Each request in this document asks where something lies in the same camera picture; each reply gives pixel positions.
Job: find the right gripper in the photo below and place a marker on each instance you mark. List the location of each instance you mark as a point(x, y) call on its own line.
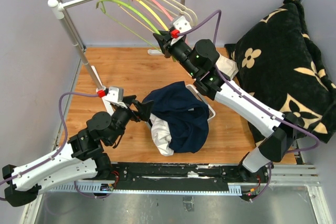
point(164, 36)

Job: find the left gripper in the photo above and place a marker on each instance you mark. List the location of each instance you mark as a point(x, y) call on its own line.
point(144, 109)

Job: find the white t shirt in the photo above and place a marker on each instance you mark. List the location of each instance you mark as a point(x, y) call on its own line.
point(161, 135)

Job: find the navy blue t shirt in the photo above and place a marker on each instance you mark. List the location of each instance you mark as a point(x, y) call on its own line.
point(189, 140)

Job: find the yellow hanger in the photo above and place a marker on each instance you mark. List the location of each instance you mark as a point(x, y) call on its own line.
point(141, 8)

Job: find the green hanger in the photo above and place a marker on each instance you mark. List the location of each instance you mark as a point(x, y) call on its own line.
point(144, 21)

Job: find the metal clothes rack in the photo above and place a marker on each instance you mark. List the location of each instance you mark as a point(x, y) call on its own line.
point(59, 10)

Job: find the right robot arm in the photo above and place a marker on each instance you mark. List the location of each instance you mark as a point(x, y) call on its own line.
point(279, 130)

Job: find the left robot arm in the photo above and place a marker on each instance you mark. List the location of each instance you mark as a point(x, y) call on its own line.
point(81, 156)

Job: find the white plastic basket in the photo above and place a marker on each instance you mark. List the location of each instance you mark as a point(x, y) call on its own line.
point(177, 105)

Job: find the folded cream cloth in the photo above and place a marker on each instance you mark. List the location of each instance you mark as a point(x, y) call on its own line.
point(227, 67)

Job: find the black floral blanket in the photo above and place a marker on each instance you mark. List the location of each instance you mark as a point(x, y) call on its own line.
point(279, 65)

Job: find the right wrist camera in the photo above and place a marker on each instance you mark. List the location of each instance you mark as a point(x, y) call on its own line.
point(178, 25)

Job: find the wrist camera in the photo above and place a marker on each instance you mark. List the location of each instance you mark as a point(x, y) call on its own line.
point(111, 96)
point(178, 25)

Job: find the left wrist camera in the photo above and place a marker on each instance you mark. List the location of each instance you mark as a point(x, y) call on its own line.
point(111, 96)

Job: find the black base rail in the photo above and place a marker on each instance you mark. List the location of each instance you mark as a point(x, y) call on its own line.
point(175, 177)

